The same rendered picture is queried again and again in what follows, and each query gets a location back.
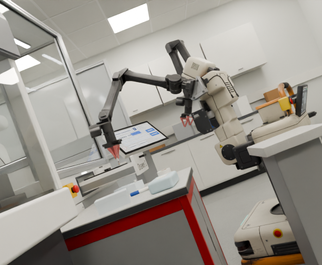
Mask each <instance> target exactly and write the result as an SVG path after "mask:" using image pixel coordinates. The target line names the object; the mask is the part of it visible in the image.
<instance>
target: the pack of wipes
mask: <svg viewBox="0 0 322 265"><path fill-rule="evenodd" d="M178 180H179V177H178V174H177V172H176V171H172V172H169V173H167V174H164V175H162V176H159V177H156V178H155V179H154V180H153V181H151V182H150V183H149V184H148V188H149V191H150V193H151V194H152V195H153V194H156V193H159V192H161V191H164V190H167V189H169V188H172V187H173V186H174V185H175V184H176V183H177V182H178Z"/></svg>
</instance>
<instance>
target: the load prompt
mask: <svg viewBox="0 0 322 265"><path fill-rule="evenodd" d="M139 129H140V128H139V127H138V126H136V127H133V128H129V129H126V130H122V131H119V132H116V133H115V136H116V137H118V136H121V135H124V134H127V133H131V132H133V131H136V130H139Z"/></svg>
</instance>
